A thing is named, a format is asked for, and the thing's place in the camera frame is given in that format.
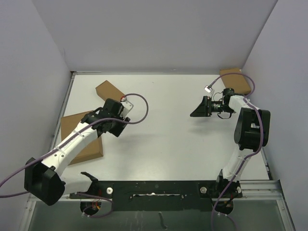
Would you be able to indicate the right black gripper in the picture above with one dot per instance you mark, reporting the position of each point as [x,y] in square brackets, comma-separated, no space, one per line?
[204,109]

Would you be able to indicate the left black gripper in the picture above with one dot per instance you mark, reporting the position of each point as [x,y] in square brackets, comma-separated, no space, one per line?
[115,130]

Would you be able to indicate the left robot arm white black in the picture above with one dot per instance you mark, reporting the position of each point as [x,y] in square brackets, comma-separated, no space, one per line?
[43,178]

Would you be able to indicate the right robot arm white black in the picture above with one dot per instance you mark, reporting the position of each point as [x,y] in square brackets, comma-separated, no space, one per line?
[250,135]

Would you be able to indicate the small closed cardboard box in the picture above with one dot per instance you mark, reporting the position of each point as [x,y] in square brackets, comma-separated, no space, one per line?
[107,90]

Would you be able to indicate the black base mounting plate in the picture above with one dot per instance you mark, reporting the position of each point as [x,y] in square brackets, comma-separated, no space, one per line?
[167,195]

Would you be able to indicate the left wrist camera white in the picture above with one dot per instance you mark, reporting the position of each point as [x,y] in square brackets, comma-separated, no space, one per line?
[127,107]

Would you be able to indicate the aluminium frame rail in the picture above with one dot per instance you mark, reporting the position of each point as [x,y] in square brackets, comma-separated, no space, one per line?
[261,208]

